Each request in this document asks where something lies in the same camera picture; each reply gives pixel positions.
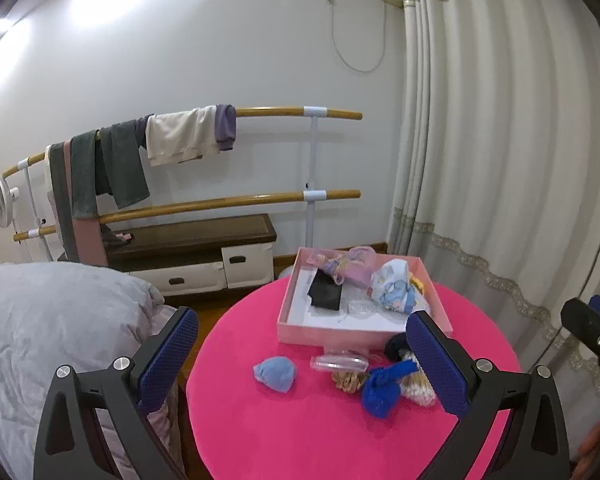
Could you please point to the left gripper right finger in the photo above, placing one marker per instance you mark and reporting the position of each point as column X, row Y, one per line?
column 533, row 444

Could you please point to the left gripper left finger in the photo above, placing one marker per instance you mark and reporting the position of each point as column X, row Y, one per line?
column 70, row 442

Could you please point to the yellow crochet toy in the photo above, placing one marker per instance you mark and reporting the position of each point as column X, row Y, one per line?
column 419, row 285

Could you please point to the light blue printed cloth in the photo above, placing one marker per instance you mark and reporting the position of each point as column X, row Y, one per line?
column 391, row 289

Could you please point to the black leather pouch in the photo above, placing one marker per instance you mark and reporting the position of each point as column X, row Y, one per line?
column 324, row 293

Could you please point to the right hand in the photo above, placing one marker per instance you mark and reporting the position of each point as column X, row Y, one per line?
column 588, row 453

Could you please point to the grey quilted duvet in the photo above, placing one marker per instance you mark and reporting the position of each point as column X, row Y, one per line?
column 57, row 313

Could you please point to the blue knitted toy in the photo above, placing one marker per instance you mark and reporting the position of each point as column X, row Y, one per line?
column 403, row 378

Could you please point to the pink round table cover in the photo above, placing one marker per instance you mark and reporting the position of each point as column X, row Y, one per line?
column 245, row 430

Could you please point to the white curtain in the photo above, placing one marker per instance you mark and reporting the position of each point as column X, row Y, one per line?
column 498, row 184

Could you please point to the beige scrunchie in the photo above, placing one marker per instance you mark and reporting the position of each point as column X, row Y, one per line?
column 349, row 382

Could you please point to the pink grey hanging cloth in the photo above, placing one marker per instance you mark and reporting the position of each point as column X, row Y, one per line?
column 80, row 238

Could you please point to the low dark wood cabinet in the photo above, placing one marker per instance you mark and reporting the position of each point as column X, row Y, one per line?
column 194, row 257

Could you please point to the light blue sock ball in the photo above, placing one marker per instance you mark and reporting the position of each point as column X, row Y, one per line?
column 277, row 373

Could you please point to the pink cardboard box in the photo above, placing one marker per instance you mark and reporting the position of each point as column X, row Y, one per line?
column 358, row 323

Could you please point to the small white fan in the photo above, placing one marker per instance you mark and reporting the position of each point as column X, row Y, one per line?
column 8, row 196

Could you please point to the dark green towel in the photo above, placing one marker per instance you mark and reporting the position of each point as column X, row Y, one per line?
column 107, row 162

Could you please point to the wooden ballet barre stand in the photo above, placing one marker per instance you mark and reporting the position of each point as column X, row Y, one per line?
column 108, row 212

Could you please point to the cream cloth on barre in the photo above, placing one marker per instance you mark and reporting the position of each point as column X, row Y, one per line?
column 180, row 137

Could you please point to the purple cloth on barre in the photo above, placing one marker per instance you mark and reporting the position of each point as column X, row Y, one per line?
column 225, row 127

